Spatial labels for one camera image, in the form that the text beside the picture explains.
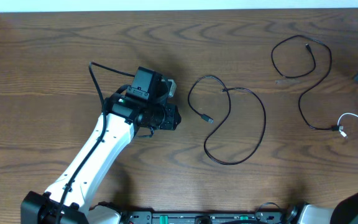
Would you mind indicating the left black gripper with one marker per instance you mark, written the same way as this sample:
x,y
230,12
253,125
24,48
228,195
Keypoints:
x,y
171,116

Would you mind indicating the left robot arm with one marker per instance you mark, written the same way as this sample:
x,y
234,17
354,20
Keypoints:
x,y
142,104

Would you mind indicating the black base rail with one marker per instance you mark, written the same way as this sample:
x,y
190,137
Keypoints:
x,y
144,217

